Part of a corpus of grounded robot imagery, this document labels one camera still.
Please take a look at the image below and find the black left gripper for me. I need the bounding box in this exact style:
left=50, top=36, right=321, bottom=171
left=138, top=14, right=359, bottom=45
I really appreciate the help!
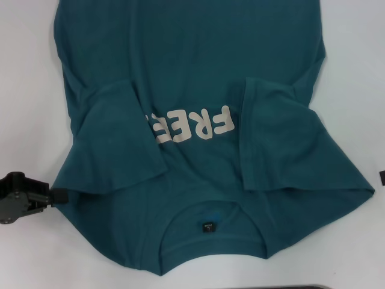
left=0, top=171, right=69, bottom=225

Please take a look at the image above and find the teal t-shirt with pink print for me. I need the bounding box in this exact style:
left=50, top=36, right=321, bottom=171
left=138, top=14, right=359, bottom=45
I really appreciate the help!
left=37, top=0, right=376, bottom=268

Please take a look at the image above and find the dark flat panel edge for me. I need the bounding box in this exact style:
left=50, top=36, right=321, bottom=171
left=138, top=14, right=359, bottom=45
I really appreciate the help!
left=270, top=284, right=328, bottom=289

